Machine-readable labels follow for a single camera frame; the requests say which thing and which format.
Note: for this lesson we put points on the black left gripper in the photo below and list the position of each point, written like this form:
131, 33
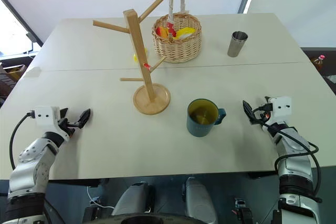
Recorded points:
66, 127

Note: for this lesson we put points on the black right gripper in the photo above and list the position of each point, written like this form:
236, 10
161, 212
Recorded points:
260, 119

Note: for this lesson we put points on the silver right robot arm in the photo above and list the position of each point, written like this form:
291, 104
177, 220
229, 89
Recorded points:
295, 161

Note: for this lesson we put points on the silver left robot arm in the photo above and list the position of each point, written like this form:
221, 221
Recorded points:
34, 161

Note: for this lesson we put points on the stainless steel cup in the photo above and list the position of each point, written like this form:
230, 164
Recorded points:
236, 47

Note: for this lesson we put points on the wooden mug tree stand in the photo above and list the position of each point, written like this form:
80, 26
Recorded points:
151, 98

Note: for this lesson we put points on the small white block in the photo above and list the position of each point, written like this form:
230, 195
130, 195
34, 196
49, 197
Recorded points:
32, 72

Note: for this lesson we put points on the brown cardboard box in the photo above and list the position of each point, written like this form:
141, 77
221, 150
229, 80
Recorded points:
14, 73

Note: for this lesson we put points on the bottle with pink cap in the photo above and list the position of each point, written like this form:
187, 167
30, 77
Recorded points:
319, 62

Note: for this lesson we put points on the small yellow object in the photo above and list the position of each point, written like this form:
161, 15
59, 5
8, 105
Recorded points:
136, 58

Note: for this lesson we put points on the yellow white toy fruit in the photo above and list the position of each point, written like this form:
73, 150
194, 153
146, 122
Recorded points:
186, 33

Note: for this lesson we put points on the grey rounded shell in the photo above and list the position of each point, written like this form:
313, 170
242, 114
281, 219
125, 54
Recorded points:
134, 199
199, 200

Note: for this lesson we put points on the yellow orange toy fruit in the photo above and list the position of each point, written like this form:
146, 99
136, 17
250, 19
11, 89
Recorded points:
162, 32

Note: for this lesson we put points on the black round rim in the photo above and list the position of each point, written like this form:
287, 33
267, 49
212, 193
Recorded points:
147, 219

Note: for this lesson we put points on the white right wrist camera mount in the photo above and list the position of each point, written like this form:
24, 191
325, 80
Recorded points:
281, 108

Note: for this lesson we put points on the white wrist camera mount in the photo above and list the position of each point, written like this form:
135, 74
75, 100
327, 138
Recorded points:
46, 116
281, 108

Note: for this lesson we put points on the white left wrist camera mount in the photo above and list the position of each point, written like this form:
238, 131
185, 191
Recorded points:
46, 116

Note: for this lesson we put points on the black floor bracket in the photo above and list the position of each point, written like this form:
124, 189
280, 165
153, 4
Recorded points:
92, 212
242, 211

